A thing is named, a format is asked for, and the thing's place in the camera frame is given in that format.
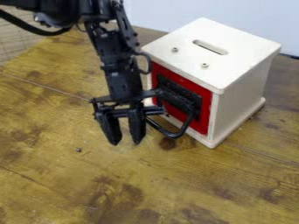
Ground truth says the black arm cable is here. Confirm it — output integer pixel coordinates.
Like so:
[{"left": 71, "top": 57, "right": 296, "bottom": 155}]
[{"left": 133, "top": 51, "right": 154, "bottom": 75}]

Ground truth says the red drawer front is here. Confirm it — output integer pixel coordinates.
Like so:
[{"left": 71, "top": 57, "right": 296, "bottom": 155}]
[{"left": 150, "top": 62, "right": 212, "bottom": 135}]

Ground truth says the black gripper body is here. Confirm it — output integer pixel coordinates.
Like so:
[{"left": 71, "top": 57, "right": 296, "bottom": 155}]
[{"left": 89, "top": 58, "right": 164, "bottom": 117}]

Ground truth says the black metal drawer handle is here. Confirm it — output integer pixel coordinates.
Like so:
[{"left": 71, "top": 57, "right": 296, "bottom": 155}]
[{"left": 144, "top": 84, "right": 200, "bottom": 139}]

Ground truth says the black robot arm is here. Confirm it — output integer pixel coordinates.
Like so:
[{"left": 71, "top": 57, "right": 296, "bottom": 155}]
[{"left": 0, "top": 0, "right": 162, "bottom": 145}]

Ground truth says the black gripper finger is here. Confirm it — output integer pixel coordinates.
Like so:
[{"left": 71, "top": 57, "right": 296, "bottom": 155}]
[
  {"left": 94, "top": 111, "right": 122, "bottom": 145},
  {"left": 127, "top": 108, "right": 145, "bottom": 144}
]

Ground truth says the white wooden box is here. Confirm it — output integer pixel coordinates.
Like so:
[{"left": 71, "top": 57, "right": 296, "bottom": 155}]
[{"left": 142, "top": 17, "right": 281, "bottom": 148}]

